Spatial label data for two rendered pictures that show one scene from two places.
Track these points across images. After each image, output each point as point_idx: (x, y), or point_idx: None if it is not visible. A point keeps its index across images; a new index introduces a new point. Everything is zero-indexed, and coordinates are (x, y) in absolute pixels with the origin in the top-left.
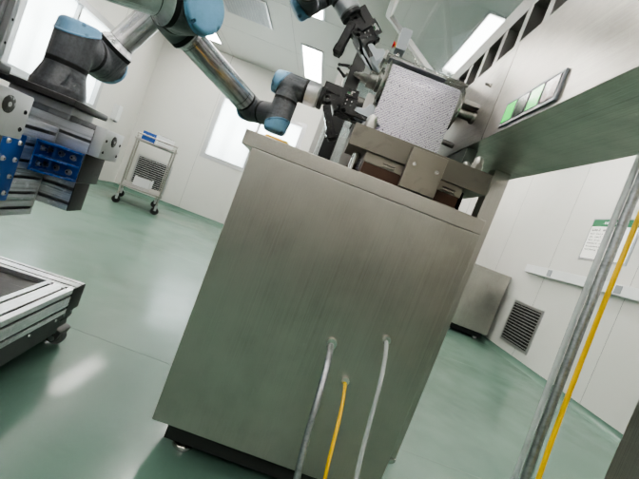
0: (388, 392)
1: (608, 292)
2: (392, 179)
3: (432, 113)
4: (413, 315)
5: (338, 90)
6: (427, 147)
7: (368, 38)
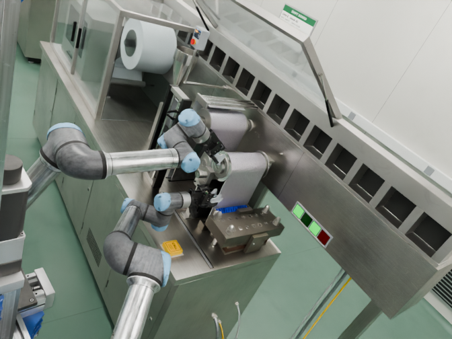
0: (235, 314)
1: (328, 307)
2: (240, 247)
3: (250, 181)
4: (247, 291)
5: (200, 195)
6: (246, 197)
7: (215, 152)
